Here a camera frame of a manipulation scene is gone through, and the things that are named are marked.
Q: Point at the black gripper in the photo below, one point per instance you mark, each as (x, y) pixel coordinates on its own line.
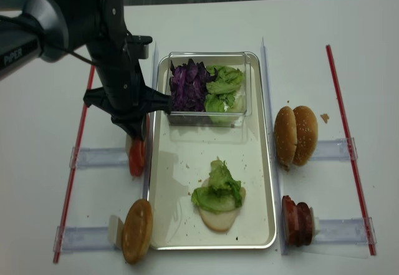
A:
(123, 94)

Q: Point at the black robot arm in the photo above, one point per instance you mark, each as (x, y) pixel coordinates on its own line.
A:
(51, 29)

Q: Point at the white pusher block tomato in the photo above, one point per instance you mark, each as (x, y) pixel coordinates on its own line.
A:
(128, 143)

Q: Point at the remaining red tomato slice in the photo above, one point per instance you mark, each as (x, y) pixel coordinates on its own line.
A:
(136, 158)

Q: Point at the green lettuce in box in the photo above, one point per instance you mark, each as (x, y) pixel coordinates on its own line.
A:
(225, 93)

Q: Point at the lettuce leaf on bread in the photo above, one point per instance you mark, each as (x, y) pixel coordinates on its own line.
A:
(222, 193)

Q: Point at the white bread slice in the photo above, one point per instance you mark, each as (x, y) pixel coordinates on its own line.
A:
(218, 220)

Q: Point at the brown bread crumb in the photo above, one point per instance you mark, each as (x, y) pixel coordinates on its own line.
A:
(325, 117)

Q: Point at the dark red meat patty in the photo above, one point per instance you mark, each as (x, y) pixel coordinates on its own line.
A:
(305, 234)

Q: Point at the white pusher block meat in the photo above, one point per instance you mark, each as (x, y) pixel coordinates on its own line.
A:
(315, 223)

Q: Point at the shredded purple cabbage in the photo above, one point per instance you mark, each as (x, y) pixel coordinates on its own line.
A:
(188, 86)

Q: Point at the left red strip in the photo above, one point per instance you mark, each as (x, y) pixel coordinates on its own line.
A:
(74, 169)

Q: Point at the red strip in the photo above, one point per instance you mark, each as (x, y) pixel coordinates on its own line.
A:
(74, 169)
(356, 175)

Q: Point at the clear plastic salad box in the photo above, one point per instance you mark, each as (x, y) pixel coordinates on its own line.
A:
(237, 60)

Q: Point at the upper left clear crossbar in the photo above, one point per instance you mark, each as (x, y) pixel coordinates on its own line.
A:
(82, 158)

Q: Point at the clear crossbar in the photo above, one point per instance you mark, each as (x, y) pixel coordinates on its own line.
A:
(79, 239)
(349, 231)
(82, 158)
(342, 149)

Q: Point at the silver metal tray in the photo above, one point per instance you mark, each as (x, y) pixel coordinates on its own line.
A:
(181, 157)

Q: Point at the white pusher block bun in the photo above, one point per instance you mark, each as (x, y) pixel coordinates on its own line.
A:
(115, 230)

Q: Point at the golden bun bottom half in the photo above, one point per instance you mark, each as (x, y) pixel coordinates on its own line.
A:
(137, 231)

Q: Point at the sesame bun left half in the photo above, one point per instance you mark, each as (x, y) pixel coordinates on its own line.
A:
(285, 137)

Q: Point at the sesame bun half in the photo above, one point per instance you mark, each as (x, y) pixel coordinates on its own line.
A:
(307, 134)
(285, 137)

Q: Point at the lower left clear crossbar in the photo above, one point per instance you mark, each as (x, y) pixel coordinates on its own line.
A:
(79, 239)

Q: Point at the sesame bun right half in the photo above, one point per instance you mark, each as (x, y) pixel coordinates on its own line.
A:
(307, 134)

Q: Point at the bacon slice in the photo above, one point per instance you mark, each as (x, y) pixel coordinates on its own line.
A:
(291, 221)

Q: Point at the upper right clear crossbar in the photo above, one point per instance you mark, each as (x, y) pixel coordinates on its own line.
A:
(342, 149)

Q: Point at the lower right clear crossbar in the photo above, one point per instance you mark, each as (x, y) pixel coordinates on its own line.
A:
(349, 231)

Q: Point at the right red strip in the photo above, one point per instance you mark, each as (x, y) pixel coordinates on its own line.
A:
(356, 175)

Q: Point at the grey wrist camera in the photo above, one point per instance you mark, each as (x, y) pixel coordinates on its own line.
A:
(138, 46)

